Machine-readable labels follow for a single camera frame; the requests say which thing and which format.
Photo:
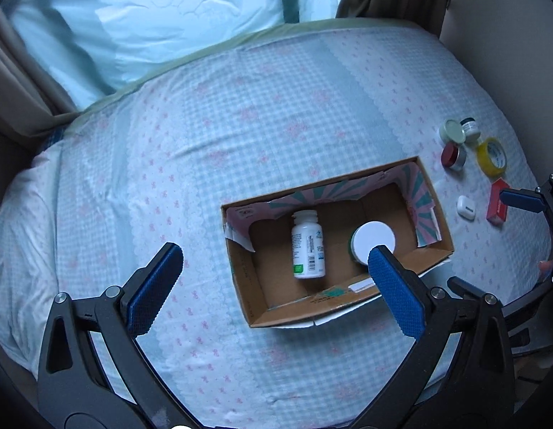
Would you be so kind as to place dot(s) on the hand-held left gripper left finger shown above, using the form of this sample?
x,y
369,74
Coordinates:
x,y
153,292

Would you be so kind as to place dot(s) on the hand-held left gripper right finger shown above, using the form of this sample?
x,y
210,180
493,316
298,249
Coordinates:
x,y
398,297

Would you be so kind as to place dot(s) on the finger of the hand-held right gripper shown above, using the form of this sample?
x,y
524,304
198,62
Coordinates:
x,y
468,287
521,199

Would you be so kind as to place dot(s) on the small red box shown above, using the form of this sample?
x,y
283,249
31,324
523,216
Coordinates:
x,y
497,203

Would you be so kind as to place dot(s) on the green jar with white lid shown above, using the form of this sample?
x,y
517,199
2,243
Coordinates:
x,y
372,241

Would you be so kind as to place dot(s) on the cardboard box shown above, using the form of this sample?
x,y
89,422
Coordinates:
x,y
334,250

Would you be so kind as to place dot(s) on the yellow tape roll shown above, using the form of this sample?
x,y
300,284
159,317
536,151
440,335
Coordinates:
x,y
493,155

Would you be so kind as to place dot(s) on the white earbud case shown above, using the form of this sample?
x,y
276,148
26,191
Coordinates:
x,y
466,207

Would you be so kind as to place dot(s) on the red round tin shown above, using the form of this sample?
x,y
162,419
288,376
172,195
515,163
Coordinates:
x,y
453,155

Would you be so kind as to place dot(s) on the small dark green jar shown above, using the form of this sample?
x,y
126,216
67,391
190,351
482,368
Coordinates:
x,y
471,128

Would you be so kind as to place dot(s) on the jar with pale green lid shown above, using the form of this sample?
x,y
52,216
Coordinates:
x,y
452,131

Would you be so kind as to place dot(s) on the white pill bottle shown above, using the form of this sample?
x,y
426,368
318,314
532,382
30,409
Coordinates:
x,y
307,245

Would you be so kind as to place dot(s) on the beige curtain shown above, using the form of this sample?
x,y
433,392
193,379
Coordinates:
x,y
22,94

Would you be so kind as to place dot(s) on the light blue quilt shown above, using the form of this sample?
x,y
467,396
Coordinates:
x,y
169,22

